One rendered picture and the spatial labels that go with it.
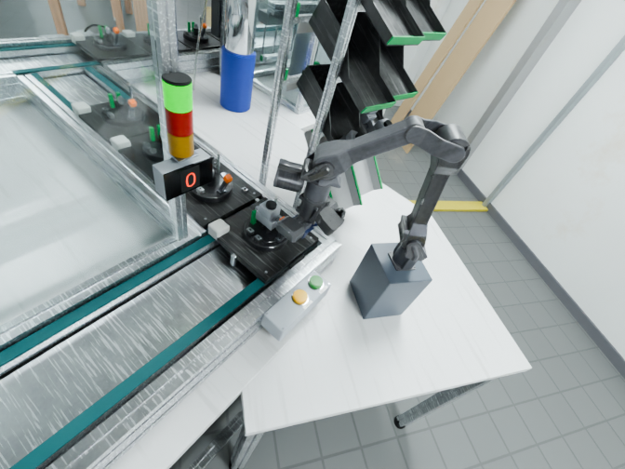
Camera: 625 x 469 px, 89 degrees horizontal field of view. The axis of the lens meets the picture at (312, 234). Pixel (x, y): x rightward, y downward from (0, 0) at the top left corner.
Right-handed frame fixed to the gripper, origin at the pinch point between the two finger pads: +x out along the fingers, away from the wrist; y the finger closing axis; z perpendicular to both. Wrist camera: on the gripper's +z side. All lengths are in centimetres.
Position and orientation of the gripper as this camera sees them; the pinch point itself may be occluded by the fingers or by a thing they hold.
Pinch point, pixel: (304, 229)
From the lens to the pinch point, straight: 84.0
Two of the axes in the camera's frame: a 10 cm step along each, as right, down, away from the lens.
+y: 6.1, -4.7, 6.4
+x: -2.4, 6.6, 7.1
